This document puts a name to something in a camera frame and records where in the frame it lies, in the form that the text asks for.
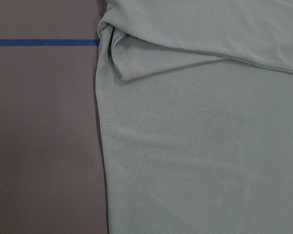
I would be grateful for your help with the olive green long-sleeve shirt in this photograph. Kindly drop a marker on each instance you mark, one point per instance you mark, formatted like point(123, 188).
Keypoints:
point(195, 101)

